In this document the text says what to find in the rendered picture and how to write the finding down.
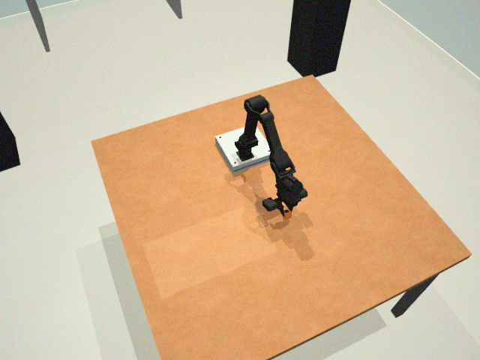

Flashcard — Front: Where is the orange block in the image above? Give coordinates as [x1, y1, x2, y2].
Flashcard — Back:
[282, 209, 292, 220]

